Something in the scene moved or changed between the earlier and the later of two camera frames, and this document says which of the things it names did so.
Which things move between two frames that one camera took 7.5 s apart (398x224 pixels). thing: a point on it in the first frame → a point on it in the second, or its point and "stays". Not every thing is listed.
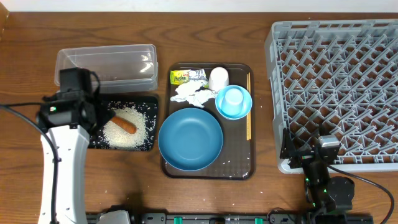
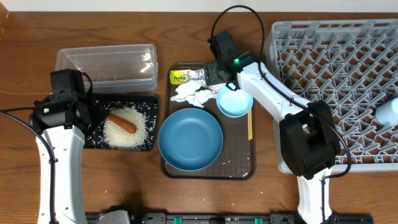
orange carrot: [125, 124] stays
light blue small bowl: [233, 102] stays
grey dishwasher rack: [339, 76] stays
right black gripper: [302, 155] → [210, 73]
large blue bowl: [190, 139] stays
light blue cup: [232, 102] → [387, 112]
